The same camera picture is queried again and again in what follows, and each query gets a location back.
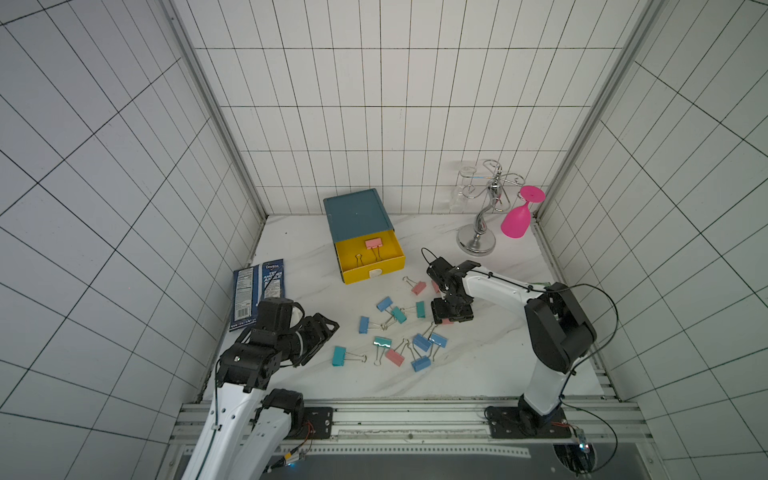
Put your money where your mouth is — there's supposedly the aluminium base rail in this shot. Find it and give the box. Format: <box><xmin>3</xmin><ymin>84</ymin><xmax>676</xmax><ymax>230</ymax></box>
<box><xmin>167</xmin><ymin>397</ymin><xmax>652</xmax><ymax>467</ymax></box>

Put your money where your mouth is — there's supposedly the teal shiny binder clip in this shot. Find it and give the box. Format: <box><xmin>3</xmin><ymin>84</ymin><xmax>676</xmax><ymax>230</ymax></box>
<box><xmin>373</xmin><ymin>336</ymin><xmax>392</xmax><ymax>366</ymax></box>

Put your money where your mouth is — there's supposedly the silver glass rack stand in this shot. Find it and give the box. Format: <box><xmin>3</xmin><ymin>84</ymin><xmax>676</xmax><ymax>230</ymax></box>
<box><xmin>456</xmin><ymin>159</ymin><xmax>525</xmax><ymax>257</ymax></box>

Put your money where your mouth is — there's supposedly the clear glass on rack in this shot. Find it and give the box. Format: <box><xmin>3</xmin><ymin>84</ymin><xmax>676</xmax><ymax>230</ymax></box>
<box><xmin>449</xmin><ymin>166</ymin><xmax>477</xmax><ymax>213</ymax></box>

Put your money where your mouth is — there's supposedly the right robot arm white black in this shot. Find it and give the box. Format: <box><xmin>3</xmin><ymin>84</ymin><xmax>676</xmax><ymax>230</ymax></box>
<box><xmin>427</xmin><ymin>257</ymin><xmax>597</xmax><ymax>438</ymax></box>

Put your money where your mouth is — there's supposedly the blue binder clip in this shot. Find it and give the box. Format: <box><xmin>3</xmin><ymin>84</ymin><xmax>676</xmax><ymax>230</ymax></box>
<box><xmin>408</xmin><ymin>343</ymin><xmax>432</xmax><ymax>372</ymax></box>
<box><xmin>428</xmin><ymin>333</ymin><xmax>448</xmax><ymax>360</ymax></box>
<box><xmin>358</xmin><ymin>316</ymin><xmax>387</xmax><ymax>335</ymax></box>
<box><xmin>376</xmin><ymin>297</ymin><xmax>393</xmax><ymax>312</ymax></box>

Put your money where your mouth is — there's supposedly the pink binder clip top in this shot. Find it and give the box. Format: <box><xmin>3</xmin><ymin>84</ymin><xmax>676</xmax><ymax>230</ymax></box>
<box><xmin>402</xmin><ymin>276</ymin><xmax>426</xmax><ymax>296</ymax></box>

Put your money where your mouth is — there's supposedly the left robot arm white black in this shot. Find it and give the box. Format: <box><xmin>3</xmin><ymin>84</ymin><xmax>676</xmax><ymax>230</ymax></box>
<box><xmin>182</xmin><ymin>298</ymin><xmax>340</xmax><ymax>479</ymax></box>

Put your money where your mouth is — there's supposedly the teal binder clip front left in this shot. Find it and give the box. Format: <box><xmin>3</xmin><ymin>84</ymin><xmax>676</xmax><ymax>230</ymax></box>
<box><xmin>331</xmin><ymin>346</ymin><xmax>368</xmax><ymax>367</ymax></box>

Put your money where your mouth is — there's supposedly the blue binder clip middle right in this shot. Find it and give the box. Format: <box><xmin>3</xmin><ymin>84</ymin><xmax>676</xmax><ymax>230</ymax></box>
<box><xmin>428</xmin><ymin>333</ymin><xmax>448</xmax><ymax>360</ymax></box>

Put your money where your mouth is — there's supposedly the yellow top drawer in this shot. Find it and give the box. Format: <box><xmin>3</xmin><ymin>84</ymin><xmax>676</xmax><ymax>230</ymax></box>
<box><xmin>334</xmin><ymin>230</ymin><xmax>406</xmax><ymax>285</ymax></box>

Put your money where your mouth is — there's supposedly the pink binder clip bottom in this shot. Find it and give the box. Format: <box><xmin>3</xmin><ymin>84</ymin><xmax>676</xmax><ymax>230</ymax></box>
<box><xmin>385</xmin><ymin>339</ymin><xmax>409</xmax><ymax>367</ymax></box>

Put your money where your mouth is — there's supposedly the teal drawer cabinet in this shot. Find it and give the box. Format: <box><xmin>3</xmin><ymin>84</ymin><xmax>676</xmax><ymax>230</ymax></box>
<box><xmin>323</xmin><ymin>189</ymin><xmax>394</xmax><ymax>243</ymax></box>

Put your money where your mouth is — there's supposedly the magenta plastic wine glass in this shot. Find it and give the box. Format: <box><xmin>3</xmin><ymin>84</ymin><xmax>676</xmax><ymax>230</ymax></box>
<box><xmin>501</xmin><ymin>185</ymin><xmax>546</xmax><ymax>239</ymax></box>

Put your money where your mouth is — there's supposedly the blue binder clip left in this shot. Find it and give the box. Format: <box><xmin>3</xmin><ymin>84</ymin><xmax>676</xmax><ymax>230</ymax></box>
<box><xmin>358</xmin><ymin>316</ymin><xmax>387</xmax><ymax>335</ymax></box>

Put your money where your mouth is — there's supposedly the blue binder clip bottom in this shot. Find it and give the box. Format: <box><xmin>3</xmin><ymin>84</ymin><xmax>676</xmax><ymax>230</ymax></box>
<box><xmin>408</xmin><ymin>343</ymin><xmax>432</xmax><ymax>372</ymax></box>

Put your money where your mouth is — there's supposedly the blue binder clip upper middle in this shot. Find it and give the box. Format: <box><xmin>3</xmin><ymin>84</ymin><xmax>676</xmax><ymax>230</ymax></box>
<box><xmin>376</xmin><ymin>297</ymin><xmax>393</xmax><ymax>312</ymax></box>

